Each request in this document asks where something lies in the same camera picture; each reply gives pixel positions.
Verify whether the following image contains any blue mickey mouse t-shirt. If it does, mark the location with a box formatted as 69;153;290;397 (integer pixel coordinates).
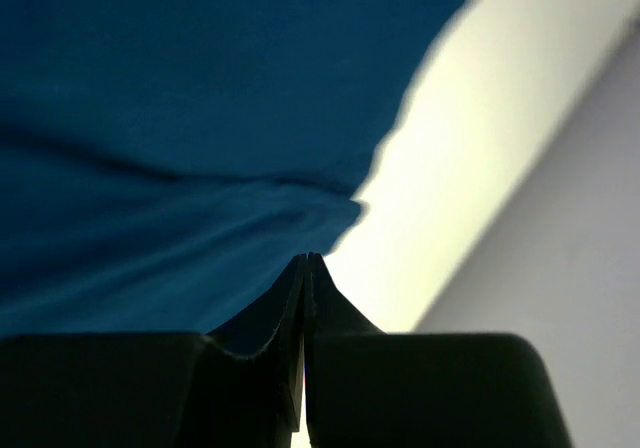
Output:
1;0;467;336

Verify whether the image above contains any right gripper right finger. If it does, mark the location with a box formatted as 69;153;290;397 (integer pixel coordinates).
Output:
304;254;571;447

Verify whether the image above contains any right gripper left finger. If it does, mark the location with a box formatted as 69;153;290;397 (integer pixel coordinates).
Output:
1;256;306;447

